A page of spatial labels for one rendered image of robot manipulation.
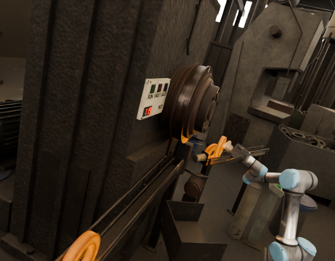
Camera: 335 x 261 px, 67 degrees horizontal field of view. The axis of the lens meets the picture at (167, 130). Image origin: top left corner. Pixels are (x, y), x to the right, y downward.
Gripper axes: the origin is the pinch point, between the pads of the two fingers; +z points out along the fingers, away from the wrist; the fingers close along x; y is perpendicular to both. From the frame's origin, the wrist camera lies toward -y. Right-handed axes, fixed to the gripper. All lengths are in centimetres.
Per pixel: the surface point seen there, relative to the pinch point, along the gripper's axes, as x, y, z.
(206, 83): 44, 35, 24
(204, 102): 48, 27, 19
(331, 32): -812, 276, -37
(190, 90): 56, 29, 26
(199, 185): 8.2, -32.5, -5.8
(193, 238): 76, -22, -18
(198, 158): 1.2, -19.4, 6.7
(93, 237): 122, -14, 10
